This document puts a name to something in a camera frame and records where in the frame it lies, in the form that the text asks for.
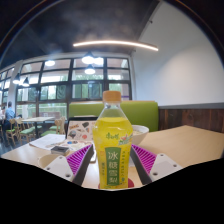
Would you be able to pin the green upholstered bench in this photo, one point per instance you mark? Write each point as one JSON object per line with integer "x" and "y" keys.
{"x": 143, "y": 113}

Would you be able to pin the white bowl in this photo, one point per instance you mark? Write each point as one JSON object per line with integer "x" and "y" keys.
{"x": 141, "y": 133}

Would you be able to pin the group of pendant ceiling lights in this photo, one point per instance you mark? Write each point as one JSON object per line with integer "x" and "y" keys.
{"x": 88, "y": 60}

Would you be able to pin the large dark-framed window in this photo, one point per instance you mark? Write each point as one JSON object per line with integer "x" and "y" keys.
{"x": 70, "y": 90}

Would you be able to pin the colourful sticker sheet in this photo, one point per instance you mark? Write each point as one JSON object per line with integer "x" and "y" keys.
{"x": 78, "y": 145}

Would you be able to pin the small dark box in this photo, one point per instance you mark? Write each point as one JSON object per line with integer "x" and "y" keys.
{"x": 60, "y": 150}

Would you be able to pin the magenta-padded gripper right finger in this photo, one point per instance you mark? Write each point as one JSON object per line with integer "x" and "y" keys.
{"x": 166, "y": 166}

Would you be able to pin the person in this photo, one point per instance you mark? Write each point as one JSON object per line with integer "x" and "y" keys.
{"x": 9, "y": 115}

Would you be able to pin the yellow drink bottle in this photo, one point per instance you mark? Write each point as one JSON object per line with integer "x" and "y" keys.
{"x": 112, "y": 140}

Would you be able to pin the group of green-seated wooden chairs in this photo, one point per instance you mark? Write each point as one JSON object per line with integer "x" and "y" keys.
{"x": 25, "y": 130}

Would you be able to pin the long curved strip light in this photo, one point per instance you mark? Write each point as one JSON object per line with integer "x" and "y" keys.
{"x": 116, "y": 43}

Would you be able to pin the white paper sheet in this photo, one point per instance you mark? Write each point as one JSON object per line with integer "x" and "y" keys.
{"x": 45, "y": 141}

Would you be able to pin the black-framed tablet with pictures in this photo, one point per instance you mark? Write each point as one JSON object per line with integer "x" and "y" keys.
{"x": 80, "y": 128}

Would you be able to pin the wooden dining table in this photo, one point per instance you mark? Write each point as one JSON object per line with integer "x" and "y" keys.
{"x": 37, "y": 119}

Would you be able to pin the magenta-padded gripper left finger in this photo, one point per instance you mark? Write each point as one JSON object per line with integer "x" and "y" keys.
{"x": 56, "y": 166}

